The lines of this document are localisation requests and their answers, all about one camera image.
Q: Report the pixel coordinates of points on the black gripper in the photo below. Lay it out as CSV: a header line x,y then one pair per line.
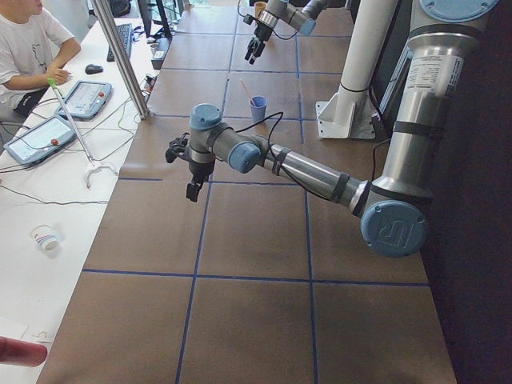
x,y
199,170
261,31

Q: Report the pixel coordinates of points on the bamboo cup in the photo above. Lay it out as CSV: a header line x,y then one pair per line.
x,y
259,7

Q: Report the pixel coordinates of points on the pink chopstick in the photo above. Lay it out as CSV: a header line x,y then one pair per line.
x,y
246,90

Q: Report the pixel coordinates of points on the blue ribbed cup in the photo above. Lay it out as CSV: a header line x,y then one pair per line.
x,y
258,106

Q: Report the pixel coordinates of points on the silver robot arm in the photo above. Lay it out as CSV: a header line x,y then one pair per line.
x,y
296,14
383,179

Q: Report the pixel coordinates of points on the paper cup on side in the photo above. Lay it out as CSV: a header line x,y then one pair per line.
x,y
45,237

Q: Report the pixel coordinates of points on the person's right hand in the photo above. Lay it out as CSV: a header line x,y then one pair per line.
x,y
58,76

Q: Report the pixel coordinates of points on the white reacher grabber tool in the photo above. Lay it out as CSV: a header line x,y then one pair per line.
x,y
93,166

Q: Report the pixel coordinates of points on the black keyboard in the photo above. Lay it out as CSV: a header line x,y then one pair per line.
x,y
125,33

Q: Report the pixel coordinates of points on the far teach pendant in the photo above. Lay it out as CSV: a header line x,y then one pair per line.
x,y
86,99

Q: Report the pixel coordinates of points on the teach pendant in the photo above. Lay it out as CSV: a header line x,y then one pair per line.
x,y
86,99
40,142

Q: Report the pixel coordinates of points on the near teach pendant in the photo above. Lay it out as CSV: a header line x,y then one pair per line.
x,y
40,142

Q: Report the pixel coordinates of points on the black computer mouse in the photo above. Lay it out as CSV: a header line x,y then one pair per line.
x,y
93,69

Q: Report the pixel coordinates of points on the seated person white shirt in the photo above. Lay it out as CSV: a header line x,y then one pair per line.
x,y
32,41

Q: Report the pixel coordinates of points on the pink finger at lens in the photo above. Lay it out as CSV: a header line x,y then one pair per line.
x,y
20,353

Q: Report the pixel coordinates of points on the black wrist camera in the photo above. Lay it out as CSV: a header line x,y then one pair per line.
x,y
178,148

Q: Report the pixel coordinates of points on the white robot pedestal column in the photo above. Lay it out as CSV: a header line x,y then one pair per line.
x,y
348,113

